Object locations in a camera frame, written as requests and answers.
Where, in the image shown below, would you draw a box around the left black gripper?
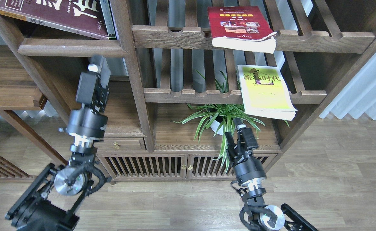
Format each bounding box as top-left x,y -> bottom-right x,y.
66,55 -> 111,146

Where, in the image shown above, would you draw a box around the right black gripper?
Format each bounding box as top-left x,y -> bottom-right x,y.
224,118 -> 266,187

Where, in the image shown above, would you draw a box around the yellow green book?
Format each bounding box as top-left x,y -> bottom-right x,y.
238,65 -> 297,120

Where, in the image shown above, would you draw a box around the dark maroon book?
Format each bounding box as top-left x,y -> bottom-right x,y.
0,0 -> 116,40

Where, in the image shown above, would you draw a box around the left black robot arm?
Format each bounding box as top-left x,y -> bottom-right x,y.
5,55 -> 111,231

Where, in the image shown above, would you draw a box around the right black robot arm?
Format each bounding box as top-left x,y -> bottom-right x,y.
225,118 -> 316,231

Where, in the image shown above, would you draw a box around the green spider plant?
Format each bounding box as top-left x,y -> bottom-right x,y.
172,71 -> 291,174

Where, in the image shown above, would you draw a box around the white plant pot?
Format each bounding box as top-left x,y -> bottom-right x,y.
210,116 -> 235,135

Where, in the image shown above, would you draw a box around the dark wooden bookshelf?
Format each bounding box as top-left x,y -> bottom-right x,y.
0,0 -> 376,180

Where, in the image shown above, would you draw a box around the wooden side table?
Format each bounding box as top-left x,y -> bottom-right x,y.
0,45 -> 68,164

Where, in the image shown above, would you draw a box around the red book white pages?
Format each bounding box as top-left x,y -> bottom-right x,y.
207,6 -> 277,54

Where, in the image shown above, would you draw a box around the white curtain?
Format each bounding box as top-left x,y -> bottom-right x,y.
319,53 -> 376,120

